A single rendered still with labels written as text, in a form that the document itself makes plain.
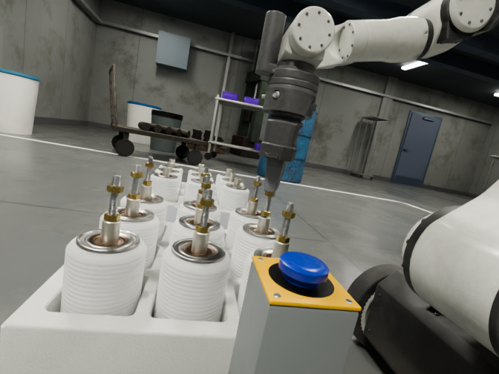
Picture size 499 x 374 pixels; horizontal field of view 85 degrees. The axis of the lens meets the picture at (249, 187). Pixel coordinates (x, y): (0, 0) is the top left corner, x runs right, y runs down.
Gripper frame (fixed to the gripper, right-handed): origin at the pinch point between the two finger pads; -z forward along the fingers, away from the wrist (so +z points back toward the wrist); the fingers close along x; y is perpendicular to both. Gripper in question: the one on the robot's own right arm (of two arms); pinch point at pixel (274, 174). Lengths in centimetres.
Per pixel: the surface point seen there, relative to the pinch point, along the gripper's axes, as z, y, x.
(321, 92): 168, 8, 748
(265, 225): -9.5, -0.5, -1.0
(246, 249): -13.7, 1.6, -4.5
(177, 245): -10.9, 9.3, -16.5
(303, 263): -3.2, -7.1, -29.2
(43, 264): -36, 55, 4
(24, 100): 1, 300, 190
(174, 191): -15.2, 33.6, 29.2
